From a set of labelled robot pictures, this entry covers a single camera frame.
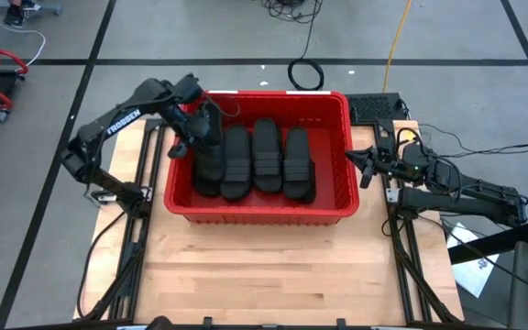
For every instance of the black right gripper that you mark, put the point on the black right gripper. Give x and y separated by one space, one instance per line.
403 165

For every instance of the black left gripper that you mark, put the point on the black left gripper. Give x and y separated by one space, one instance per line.
195 128

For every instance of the black rubber slide sandal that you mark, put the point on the black rubber slide sandal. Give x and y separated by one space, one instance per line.
236 160
313 183
209 169
297 156
267 151

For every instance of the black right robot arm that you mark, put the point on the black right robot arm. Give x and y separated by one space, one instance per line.
465 204

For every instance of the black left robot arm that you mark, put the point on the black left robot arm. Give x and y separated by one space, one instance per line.
122 121

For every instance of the red plastic bin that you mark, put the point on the red plastic bin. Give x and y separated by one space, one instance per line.
264 206

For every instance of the short white tape strip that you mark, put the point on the short white tape strip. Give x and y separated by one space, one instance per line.
227 92

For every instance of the black perforated box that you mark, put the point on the black perforated box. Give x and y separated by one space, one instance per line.
376 107

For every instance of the long white tape strip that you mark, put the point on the long white tape strip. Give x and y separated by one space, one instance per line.
310 92

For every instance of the black floor beam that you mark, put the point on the black floor beam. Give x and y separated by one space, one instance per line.
493 243

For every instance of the white paper sheet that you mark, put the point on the white paper sheet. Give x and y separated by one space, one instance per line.
475 275

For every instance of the grey metal floor base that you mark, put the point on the grey metal floor base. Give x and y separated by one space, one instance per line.
51 7

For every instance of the person's shoe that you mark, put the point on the person's shoe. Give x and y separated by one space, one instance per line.
14 18

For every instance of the black table edge bracket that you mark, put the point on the black table edge bracket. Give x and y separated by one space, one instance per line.
207 322
341 323

